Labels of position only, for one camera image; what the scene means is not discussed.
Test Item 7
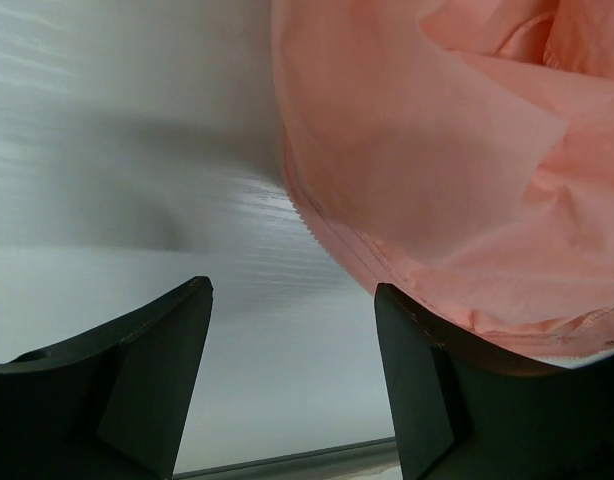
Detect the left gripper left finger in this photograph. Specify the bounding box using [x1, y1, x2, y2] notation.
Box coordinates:
[0, 277, 213, 479]

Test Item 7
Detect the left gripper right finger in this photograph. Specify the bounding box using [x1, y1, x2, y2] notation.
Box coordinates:
[374, 284, 614, 479]

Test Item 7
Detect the pink zip-up jacket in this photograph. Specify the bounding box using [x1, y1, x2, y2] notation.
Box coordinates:
[271, 1, 614, 364]

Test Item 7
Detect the front aluminium rail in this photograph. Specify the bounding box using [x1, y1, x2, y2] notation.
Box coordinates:
[173, 438, 399, 480]

